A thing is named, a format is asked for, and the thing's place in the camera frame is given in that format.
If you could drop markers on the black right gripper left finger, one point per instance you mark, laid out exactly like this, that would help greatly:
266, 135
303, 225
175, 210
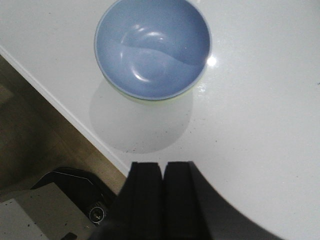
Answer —
136, 213

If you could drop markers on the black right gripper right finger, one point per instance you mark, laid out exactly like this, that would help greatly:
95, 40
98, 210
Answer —
193, 210

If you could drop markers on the light green bowl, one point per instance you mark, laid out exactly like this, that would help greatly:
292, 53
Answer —
188, 92

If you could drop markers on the blue bowl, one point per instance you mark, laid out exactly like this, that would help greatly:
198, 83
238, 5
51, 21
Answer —
152, 49

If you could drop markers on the robot base with black frame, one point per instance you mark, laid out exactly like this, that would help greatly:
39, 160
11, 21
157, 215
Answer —
64, 204

